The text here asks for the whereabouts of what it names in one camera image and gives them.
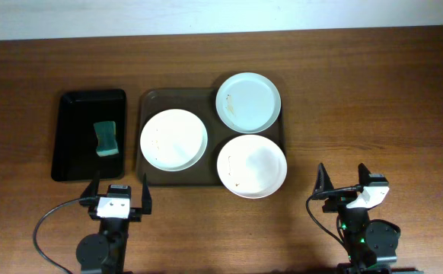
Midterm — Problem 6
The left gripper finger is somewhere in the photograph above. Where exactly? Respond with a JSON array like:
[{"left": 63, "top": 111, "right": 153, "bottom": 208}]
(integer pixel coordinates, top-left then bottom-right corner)
[
  {"left": 142, "top": 174, "right": 152, "bottom": 215},
  {"left": 79, "top": 171, "right": 100, "bottom": 206}
]

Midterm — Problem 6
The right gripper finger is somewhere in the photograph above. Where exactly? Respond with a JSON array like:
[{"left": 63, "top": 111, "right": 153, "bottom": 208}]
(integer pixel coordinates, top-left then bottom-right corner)
[
  {"left": 312, "top": 163, "right": 334, "bottom": 200},
  {"left": 358, "top": 163, "right": 371, "bottom": 186}
]

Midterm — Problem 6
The green yellow sponge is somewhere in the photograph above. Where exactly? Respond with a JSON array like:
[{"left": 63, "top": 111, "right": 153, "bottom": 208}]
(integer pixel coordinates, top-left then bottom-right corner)
[{"left": 94, "top": 121, "right": 119, "bottom": 157}]

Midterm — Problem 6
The white plate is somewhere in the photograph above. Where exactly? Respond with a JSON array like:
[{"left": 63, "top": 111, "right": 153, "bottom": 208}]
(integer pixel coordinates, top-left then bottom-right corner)
[
  {"left": 139, "top": 109, "right": 208, "bottom": 172},
  {"left": 216, "top": 135, "right": 288, "bottom": 199}
]

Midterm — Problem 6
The pale blue plate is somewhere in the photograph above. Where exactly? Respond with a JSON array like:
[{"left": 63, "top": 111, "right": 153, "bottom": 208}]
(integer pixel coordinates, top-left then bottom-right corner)
[{"left": 215, "top": 72, "right": 282, "bottom": 134}]

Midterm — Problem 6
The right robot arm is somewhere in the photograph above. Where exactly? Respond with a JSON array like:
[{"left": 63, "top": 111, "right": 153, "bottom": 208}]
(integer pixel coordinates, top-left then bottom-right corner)
[{"left": 305, "top": 163, "right": 419, "bottom": 274}]

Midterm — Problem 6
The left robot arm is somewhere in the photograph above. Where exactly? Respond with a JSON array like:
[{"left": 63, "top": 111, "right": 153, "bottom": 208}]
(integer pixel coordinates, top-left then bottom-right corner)
[{"left": 76, "top": 173, "right": 152, "bottom": 274}]

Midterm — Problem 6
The black plastic tray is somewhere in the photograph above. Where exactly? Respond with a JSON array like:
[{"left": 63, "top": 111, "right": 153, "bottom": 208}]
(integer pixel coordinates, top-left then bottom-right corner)
[{"left": 51, "top": 89, "right": 127, "bottom": 182}]

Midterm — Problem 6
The brown serving tray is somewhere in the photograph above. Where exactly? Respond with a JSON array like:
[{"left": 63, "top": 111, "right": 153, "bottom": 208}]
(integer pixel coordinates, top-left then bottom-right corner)
[{"left": 135, "top": 88, "right": 286, "bottom": 187}]

